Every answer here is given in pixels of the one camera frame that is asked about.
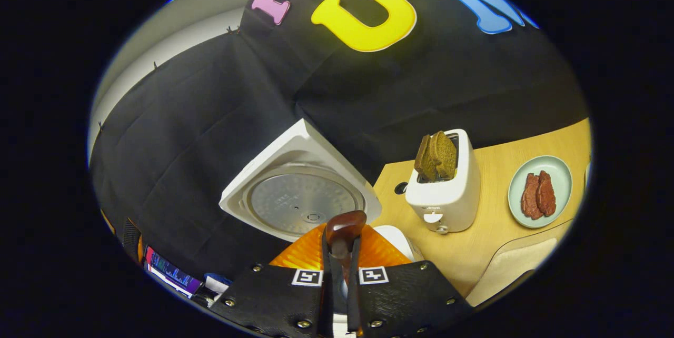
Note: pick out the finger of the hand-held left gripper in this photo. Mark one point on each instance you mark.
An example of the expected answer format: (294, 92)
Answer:
(132, 240)
(108, 222)

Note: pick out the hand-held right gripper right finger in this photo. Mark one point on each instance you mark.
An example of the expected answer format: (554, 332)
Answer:
(354, 301)

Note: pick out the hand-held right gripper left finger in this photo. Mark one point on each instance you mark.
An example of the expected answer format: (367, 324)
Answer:
(326, 301)

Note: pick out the brown wooden spoon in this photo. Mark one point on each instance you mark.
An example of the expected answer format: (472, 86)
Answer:
(345, 227)

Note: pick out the white rice cooker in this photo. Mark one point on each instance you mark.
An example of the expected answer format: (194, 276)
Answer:
(295, 159)

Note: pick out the lit display screen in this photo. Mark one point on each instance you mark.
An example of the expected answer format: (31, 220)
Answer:
(171, 272)

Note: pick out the blue and white item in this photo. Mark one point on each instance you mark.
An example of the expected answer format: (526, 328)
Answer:
(217, 281)

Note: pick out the white toaster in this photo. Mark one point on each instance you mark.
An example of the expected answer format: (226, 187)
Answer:
(453, 201)

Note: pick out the black backdrop cloth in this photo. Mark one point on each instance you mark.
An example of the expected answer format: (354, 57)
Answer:
(210, 117)

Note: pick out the brown toast slice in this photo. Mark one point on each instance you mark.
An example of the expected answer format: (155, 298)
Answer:
(446, 156)
(424, 161)

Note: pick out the beige cutting board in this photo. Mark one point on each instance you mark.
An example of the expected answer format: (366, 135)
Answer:
(511, 269)

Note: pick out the red meat slice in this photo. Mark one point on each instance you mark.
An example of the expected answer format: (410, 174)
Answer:
(546, 193)
(529, 198)

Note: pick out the pale green round plate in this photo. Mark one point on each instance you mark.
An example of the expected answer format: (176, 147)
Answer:
(561, 169)

